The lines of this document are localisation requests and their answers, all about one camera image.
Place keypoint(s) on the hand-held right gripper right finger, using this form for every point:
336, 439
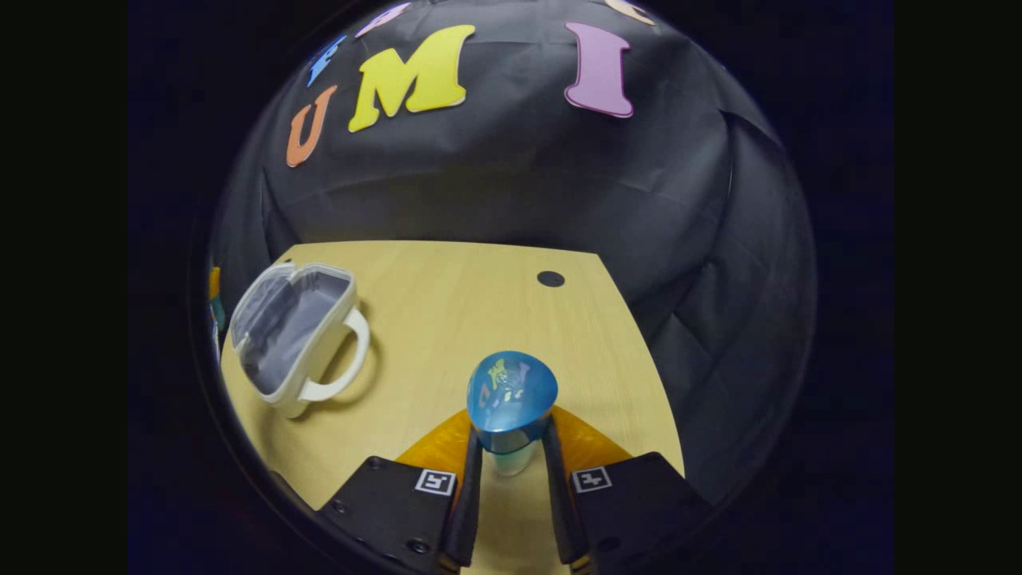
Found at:
559, 511

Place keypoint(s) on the white suitcase with grey lining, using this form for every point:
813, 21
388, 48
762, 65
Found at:
295, 327

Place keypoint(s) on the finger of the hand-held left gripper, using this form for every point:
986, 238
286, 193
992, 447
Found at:
214, 283

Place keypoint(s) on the clear bottle with blue cap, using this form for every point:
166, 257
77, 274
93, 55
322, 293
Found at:
511, 391

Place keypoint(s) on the black backdrop cloth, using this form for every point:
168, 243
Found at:
479, 176

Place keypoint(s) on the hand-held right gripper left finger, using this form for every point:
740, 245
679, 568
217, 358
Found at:
467, 511

